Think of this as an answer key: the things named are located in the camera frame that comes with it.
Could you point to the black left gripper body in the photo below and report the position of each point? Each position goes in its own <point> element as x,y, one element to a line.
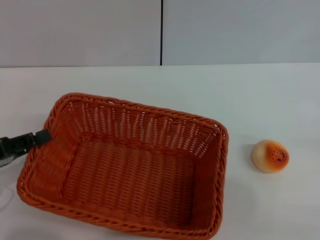
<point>6,150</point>

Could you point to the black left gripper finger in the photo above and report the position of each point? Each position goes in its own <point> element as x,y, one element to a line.
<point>32,141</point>

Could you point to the orange woven plastic basket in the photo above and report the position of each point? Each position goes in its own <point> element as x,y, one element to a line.
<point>130,170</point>

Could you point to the round browned bread bun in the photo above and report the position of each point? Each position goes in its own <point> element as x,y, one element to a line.
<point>271,156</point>

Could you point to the black vertical wall panel strip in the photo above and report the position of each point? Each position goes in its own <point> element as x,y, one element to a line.
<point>161,32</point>

